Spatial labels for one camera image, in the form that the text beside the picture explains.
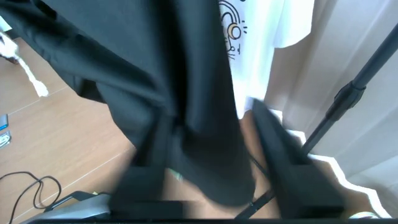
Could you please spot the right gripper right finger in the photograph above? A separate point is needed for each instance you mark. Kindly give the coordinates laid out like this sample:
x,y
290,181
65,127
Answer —
x,y
298,186

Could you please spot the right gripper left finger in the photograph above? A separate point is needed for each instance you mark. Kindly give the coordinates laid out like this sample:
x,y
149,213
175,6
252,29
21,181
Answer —
x,y
143,183

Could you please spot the black garment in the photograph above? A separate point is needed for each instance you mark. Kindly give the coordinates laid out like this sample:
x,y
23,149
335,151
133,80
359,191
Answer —
x,y
149,68

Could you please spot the white printed T-shirt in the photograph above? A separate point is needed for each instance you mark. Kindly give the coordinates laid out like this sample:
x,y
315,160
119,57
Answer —
x,y
261,62

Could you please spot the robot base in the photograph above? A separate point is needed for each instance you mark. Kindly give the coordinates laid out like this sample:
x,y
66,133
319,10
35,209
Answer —
x,y
77,210

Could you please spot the black clothes rack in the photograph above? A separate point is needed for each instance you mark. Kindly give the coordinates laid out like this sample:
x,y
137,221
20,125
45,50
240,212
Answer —
x,y
351,93

